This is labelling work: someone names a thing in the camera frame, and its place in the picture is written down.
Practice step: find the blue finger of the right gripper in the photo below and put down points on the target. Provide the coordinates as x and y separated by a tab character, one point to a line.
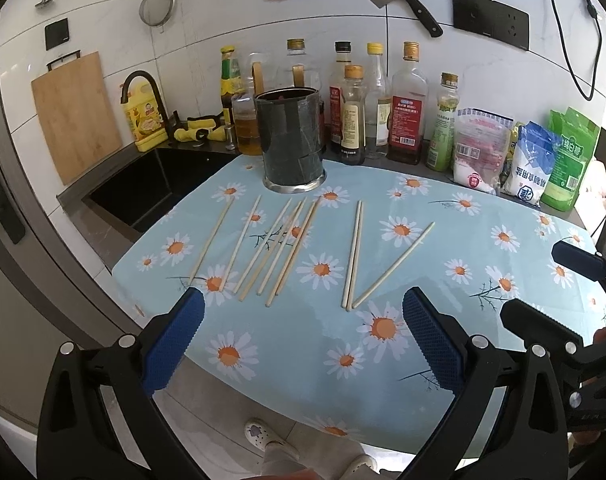
535	327
588	265

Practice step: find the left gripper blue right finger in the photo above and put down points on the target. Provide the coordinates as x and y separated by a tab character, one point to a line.
439	337

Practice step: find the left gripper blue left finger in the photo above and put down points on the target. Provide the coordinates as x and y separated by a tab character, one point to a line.
166	338

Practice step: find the wooden chopstick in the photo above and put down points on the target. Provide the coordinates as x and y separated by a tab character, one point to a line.
295	249
208	242
275	255
238	244
358	249
387	273
260	247
257	272
350	262

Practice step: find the black kitchen sink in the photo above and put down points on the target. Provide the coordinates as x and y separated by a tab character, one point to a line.
141	193

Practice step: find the black kitchen faucet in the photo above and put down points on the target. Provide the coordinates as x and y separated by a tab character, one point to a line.
156	91

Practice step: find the floral light blue tablecloth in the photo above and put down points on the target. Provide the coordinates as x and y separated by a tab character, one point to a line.
356	374

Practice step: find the blue white sugar bag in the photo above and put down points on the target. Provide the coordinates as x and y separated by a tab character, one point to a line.
533	163

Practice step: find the white shoe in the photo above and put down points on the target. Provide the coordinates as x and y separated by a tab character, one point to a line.
262	436

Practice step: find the green packet bag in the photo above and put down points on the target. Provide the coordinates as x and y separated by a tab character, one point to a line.
578	139

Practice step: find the pink white salt bag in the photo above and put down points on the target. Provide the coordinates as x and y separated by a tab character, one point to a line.
481	142

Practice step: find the green label oil bottle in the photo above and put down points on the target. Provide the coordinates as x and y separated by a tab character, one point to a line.
442	139

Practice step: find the yellow detergent bottle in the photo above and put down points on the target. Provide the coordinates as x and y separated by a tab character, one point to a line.
143	116

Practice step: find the gold cap red label bottle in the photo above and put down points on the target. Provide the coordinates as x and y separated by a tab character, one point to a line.
409	96

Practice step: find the small orange cap bottle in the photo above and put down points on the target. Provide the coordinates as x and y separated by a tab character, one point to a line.
353	95

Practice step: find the large oil jug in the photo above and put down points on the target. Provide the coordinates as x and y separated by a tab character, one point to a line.
244	114

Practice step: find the yellow cap clear bottle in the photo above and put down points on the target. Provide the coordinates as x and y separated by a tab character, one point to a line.
377	103

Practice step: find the dark cylindrical utensil holder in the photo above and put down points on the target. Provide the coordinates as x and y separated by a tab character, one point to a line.
289	127

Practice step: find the wooden cutting board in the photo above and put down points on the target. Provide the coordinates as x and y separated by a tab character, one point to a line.
76	116

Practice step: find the green label sauce bottle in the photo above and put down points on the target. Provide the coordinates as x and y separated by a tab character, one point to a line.
231	82

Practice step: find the clear jug gold cap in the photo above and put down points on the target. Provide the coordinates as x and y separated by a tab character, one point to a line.
298	69

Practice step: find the black cap sauce bottle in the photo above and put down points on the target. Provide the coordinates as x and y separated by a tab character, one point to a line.
343	58

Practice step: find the metal mesh strainer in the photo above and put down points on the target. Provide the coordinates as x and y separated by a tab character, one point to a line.
155	13

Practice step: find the black wall socket panel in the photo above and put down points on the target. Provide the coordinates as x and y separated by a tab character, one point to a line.
493	19

